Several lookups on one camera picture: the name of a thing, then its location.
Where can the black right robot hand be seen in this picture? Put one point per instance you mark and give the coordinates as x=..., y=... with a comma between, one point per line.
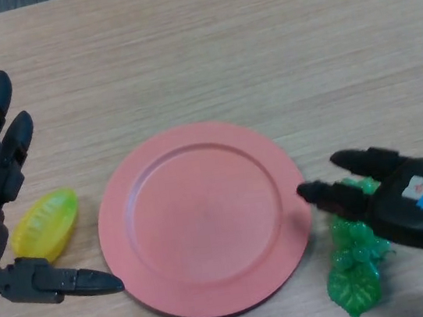
x=408, y=213

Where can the green plastic grape bunch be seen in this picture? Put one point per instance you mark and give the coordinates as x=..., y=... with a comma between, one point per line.
x=351, y=257

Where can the pink round plate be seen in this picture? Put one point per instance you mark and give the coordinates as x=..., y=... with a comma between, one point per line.
x=204, y=222

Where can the yellow plastic starfruit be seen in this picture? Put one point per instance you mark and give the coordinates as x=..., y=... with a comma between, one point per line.
x=48, y=228

